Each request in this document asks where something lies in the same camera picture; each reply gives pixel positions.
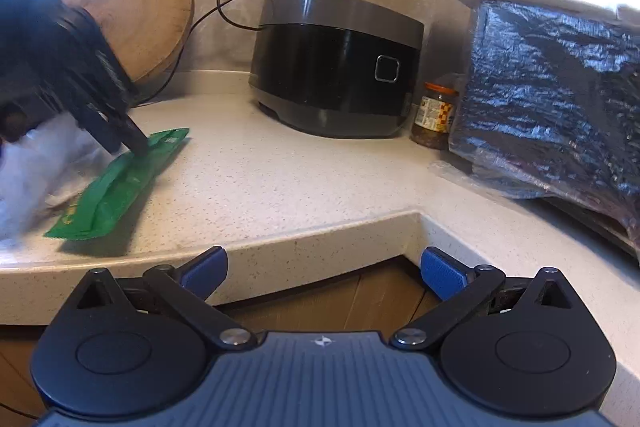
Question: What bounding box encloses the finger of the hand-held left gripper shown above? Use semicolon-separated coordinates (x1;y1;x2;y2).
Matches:
77;99;152;156

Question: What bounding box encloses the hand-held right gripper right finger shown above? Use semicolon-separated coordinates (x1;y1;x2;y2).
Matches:
390;247;577;351

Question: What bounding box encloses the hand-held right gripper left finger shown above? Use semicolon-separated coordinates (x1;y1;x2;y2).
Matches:
70;246;253;351

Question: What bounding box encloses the green plastic packet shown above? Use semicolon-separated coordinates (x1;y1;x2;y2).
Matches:
43;126;191;241

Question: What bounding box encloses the clear plastic bag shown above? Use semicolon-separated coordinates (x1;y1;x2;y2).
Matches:
0;111;108;249

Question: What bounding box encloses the round wooden cutting board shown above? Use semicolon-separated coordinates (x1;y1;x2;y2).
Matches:
61;0;195;86

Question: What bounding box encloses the glass sauce jar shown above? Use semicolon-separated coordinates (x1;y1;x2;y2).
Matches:
410;81;460;151

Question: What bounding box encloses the plastic-wrapped black appliance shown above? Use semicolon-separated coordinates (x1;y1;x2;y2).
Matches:
431;0;640;268

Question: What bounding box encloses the black rice cooker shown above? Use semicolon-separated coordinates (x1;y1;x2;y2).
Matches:
248;0;426;139

